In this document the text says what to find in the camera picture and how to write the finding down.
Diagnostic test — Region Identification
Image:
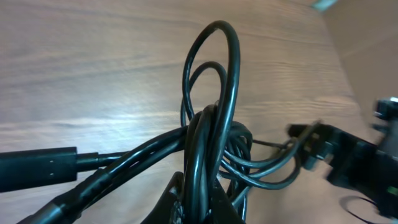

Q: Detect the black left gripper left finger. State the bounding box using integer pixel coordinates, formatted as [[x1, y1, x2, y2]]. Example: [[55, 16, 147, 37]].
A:
[[141, 172, 183, 224]]

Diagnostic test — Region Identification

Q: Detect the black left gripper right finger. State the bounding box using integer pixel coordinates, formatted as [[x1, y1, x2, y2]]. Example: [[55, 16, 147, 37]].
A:
[[208, 179, 244, 224]]

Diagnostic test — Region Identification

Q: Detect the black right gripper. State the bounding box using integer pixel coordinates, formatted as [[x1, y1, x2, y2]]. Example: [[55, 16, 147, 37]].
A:
[[287, 123, 397, 218]]

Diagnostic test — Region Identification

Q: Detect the thick black USB cable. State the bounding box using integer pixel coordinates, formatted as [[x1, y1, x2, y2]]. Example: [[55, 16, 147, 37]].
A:
[[17, 20, 302, 224]]

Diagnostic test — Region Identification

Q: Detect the thin black USB cable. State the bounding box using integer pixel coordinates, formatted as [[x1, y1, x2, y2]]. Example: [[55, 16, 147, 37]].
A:
[[0, 93, 290, 224]]

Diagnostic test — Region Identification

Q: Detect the right camera cable black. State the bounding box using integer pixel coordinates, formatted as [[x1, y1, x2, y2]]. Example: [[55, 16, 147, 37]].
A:
[[339, 195, 390, 224]]

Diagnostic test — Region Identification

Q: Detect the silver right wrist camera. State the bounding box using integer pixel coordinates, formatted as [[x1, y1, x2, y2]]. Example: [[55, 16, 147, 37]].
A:
[[372, 96, 397, 133]]

